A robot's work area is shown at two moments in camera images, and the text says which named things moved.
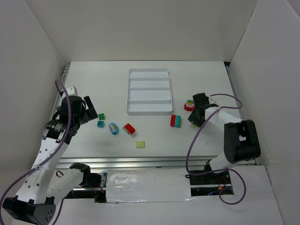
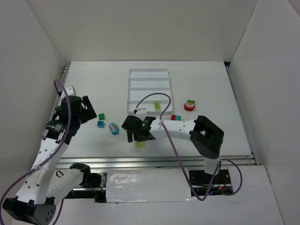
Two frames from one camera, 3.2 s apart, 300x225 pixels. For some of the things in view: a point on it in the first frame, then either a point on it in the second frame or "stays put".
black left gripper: x=86 y=112 stays put
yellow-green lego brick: x=140 y=144 stays put
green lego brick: x=101 y=116 stays put
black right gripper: x=195 y=116 to x=131 y=131
